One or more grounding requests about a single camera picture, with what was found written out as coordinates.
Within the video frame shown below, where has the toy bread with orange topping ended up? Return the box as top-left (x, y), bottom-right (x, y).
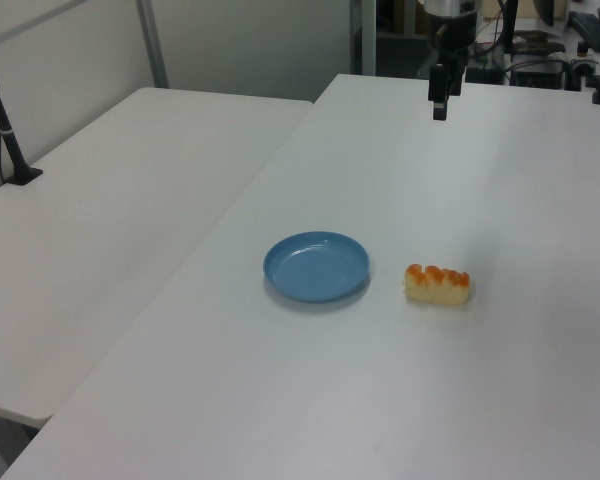
top-left (403, 263), bottom-right (473, 305)

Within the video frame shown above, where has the dark brown flat object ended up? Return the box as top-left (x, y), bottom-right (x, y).
top-left (511, 29), bottom-right (567, 55)

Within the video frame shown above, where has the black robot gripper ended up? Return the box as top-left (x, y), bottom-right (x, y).
top-left (426, 10), bottom-right (480, 122)

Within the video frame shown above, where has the black vertical pole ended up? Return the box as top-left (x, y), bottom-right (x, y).
top-left (500, 0), bottom-right (520, 54)

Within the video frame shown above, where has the blue round plate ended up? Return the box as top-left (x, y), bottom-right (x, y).
top-left (262, 230), bottom-right (371, 304)

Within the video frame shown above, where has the black camera stand pole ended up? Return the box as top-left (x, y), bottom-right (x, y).
top-left (0, 39), bottom-right (45, 188)

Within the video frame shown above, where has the black monitor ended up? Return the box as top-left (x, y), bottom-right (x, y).
top-left (531, 0), bottom-right (557, 27)

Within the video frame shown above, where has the dark metal shelf frame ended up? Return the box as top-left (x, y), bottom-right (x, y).
top-left (348, 0), bottom-right (380, 77)

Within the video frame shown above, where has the black electronics box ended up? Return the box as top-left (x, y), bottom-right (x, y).
top-left (509, 60), bottom-right (568, 91)

